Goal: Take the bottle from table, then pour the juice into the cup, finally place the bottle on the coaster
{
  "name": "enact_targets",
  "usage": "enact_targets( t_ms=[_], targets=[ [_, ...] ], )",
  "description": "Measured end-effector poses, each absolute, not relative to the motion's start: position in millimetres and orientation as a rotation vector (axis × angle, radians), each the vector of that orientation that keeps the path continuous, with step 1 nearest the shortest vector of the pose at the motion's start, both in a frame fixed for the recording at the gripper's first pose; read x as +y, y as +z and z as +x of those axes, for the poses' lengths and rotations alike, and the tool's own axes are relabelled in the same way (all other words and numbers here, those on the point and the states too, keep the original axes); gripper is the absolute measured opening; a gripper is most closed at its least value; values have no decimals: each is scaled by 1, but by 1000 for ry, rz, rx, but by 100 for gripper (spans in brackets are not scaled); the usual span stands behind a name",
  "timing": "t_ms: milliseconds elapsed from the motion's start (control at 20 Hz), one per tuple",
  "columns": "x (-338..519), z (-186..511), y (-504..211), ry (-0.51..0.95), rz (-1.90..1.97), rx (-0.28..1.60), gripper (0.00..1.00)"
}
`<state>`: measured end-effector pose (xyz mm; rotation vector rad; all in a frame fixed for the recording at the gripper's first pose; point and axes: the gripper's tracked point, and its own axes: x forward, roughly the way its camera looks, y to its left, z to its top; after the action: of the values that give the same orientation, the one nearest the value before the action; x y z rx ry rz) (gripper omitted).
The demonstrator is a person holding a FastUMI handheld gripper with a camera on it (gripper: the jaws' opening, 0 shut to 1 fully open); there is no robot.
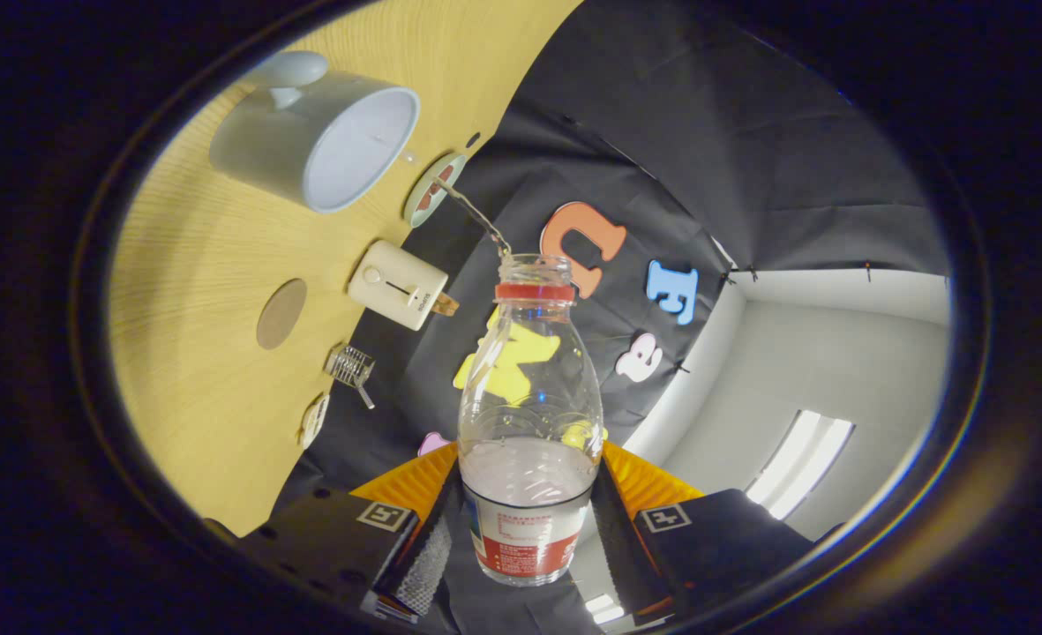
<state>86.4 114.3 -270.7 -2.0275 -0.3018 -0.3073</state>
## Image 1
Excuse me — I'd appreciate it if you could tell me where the pale white cup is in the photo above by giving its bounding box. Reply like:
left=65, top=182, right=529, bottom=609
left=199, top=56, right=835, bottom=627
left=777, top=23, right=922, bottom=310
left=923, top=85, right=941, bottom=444
left=209, top=50, right=422, bottom=215

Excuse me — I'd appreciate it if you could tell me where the pale green plate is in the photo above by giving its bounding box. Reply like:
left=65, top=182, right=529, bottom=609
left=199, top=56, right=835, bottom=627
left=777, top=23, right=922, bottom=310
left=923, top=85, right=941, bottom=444
left=402, top=153, right=469, bottom=229

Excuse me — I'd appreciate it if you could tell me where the metal wire basket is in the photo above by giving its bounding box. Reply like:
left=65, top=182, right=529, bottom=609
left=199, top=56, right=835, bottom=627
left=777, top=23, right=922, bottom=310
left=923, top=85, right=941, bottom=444
left=324, top=344, right=376, bottom=389

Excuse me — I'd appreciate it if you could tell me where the clear plastic juice bottle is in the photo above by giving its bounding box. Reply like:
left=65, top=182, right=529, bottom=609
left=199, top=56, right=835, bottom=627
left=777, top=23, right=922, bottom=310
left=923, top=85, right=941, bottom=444
left=457, top=254, right=605, bottom=587

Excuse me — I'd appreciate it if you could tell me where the white divided dish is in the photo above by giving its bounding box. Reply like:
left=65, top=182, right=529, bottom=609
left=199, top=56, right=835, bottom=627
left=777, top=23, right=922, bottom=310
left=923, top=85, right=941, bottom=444
left=298, top=393, right=331, bottom=449

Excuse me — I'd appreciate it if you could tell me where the long ceiling light panel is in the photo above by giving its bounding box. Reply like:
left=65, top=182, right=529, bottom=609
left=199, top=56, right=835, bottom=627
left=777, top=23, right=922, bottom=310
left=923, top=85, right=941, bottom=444
left=746, top=409, right=855, bottom=521

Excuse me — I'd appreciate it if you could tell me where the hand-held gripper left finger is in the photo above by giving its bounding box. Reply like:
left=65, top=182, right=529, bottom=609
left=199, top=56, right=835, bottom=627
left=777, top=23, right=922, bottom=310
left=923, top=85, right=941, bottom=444
left=238, top=441, right=464, bottom=620

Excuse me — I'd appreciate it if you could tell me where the small ceiling light panel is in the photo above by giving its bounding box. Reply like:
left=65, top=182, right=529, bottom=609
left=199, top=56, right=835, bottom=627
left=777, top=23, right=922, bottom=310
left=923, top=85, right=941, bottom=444
left=584, top=594, right=627, bottom=625

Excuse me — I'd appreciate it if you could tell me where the wooden table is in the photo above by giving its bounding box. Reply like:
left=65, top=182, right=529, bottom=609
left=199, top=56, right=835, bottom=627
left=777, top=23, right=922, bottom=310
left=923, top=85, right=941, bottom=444
left=108, top=0, right=583, bottom=537

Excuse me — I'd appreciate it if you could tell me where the white toaster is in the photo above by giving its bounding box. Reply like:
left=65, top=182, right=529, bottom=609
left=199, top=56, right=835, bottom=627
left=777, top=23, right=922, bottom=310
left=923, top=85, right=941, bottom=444
left=348, top=240, right=449, bottom=332

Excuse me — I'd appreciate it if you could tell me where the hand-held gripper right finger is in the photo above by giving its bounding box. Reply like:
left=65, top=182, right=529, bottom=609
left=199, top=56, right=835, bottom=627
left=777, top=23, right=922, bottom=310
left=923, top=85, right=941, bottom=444
left=591, top=441, right=846, bottom=618

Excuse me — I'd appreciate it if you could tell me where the round brown coaster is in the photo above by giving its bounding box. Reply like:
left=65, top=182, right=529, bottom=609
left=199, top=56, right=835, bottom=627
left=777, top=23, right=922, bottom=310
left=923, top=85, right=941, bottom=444
left=256, top=278, right=308, bottom=351

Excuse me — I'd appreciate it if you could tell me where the black backdrop cloth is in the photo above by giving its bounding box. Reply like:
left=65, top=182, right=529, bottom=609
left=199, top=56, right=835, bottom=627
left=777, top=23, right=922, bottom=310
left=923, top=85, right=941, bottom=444
left=274, top=0, right=954, bottom=635

